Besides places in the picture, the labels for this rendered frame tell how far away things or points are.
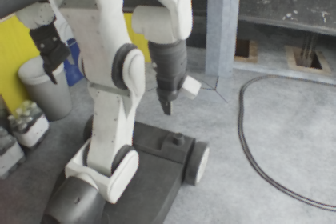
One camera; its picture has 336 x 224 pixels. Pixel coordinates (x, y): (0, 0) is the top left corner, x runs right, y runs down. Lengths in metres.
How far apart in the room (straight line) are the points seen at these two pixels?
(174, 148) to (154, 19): 0.62
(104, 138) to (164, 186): 0.30
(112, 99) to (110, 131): 0.11
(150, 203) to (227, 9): 1.17
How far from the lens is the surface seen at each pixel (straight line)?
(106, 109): 0.82
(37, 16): 0.77
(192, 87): 0.64
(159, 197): 0.95
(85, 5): 0.64
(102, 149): 0.87
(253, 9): 1.74
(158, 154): 1.05
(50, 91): 1.49
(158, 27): 0.53
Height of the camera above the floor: 0.99
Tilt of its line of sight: 38 degrees down
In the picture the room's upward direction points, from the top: 3 degrees counter-clockwise
